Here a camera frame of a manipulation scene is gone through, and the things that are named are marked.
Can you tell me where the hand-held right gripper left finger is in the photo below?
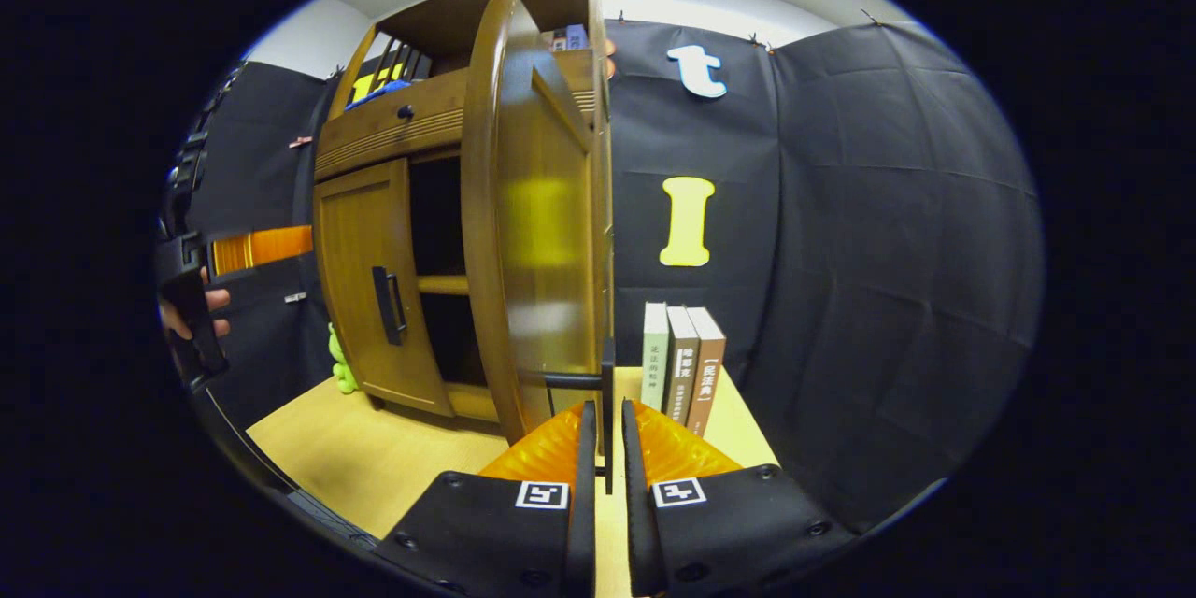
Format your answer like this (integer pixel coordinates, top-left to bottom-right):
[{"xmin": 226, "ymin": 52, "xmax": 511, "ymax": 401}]
[{"xmin": 374, "ymin": 400, "xmax": 599, "ymax": 598}]

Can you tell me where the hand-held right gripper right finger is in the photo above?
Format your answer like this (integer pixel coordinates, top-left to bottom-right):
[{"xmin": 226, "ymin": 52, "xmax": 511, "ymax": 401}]
[{"xmin": 621, "ymin": 399, "xmax": 856, "ymax": 598}]

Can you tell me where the wooden cabinet door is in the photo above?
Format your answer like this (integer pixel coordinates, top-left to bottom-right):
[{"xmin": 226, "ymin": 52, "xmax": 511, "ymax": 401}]
[
  {"xmin": 461, "ymin": 0, "xmax": 618, "ymax": 445},
  {"xmin": 313, "ymin": 157, "xmax": 456, "ymax": 418}
]

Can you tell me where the wooden cabinet drawer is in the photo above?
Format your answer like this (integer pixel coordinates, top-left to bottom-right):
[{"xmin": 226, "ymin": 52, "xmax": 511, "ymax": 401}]
[{"xmin": 313, "ymin": 47, "xmax": 599, "ymax": 183}]

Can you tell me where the wooden double-door shoe cabinet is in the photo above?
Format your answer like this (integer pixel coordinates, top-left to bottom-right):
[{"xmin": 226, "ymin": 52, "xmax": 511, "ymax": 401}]
[{"xmin": 311, "ymin": 0, "xmax": 618, "ymax": 445}]

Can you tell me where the green frog toy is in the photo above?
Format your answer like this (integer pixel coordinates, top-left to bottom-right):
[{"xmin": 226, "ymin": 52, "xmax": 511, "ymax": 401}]
[{"xmin": 327, "ymin": 322, "xmax": 361, "ymax": 395}]

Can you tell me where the grey brown standing book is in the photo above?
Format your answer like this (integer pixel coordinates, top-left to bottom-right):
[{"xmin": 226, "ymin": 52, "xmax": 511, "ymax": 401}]
[{"xmin": 665, "ymin": 306, "xmax": 701, "ymax": 427}]

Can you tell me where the light green standing book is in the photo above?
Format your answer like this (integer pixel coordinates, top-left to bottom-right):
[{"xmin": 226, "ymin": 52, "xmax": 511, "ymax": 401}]
[{"xmin": 643, "ymin": 302, "xmax": 671, "ymax": 413}]

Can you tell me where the black backdrop cloth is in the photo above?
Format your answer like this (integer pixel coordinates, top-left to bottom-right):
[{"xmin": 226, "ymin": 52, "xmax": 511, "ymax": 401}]
[{"xmin": 159, "ymin": 14, "xmax": 1045, "ymax": 534}]

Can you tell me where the black right door handle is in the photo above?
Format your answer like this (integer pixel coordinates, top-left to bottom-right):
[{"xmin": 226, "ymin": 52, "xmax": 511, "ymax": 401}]
[{"xmin": 542, "ymin": 336, "xmax": 618, "ymax": 496}]

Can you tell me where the black door handle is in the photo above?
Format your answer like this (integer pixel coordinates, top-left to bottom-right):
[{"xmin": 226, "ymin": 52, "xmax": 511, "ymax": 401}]
[
  {"xmin": 542, "ymin": 336, "xmax": 618, "ymax": 496},
  {"xmin": 371, "ymin": 265, "xmax": 408, "ymax": 347}
]

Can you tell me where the black left door handle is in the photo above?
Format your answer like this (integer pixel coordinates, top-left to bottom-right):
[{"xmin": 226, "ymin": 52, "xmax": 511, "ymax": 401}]
[{"xmin": 371, "ymin": 265, "xmax": 408, "ymax": 347}]

